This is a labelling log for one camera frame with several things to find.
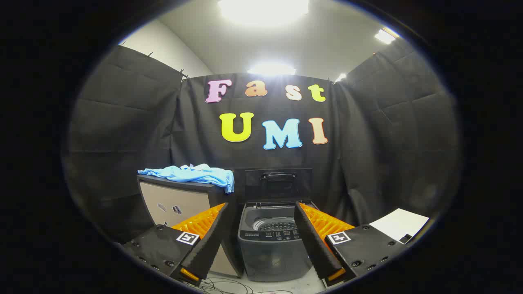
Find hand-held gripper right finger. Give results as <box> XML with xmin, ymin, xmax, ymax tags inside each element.
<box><xmin>293</xmin><ymin>201</ymin><xmax>409</xmax><ymax>288</ymax></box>

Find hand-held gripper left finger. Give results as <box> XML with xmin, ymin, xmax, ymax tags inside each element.
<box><xmin>123</xmin><ymin>202</ymin><xmax>231</xmax><ymax>286</ymax></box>

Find grey washing machine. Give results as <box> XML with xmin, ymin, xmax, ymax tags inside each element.
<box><xmin>238</xmin><ymin>200</ymin><xmax>323</xmax><ymax>282</ymax></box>

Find light blue polo shirt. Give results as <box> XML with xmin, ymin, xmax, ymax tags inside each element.
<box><xmin>138</xmin><ymin>164</ymin><xmax>235</xmax><ymax>194</ymax></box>

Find beige cabinet with dark top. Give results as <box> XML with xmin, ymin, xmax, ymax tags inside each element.
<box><xmin>137</xmin><ymin>175</ymin><xmax>246</xmax><ymax>278</ymax></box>

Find white flat board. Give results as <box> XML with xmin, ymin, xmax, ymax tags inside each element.
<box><xmin>369</xmin><ymin>208</ymin><xmax>430</xmax><ymax>245</ymax></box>

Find black backdrop cloth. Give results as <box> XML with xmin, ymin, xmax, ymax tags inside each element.
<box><xmin>61</xmin><ymin>39</ymin><xmax>462</xmax><ymax>245</ymax></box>

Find large ceiling light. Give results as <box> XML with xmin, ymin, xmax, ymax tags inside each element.
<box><xmin>217</xmin><ymin>0</ymin><xmax>310</xmax><ymax>26</ymax></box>

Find black floor cables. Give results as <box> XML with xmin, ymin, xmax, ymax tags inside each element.
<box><xmin>192</xmin><ymin>278</ymin><xmax>295</xmax><ymax>294</ymax></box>

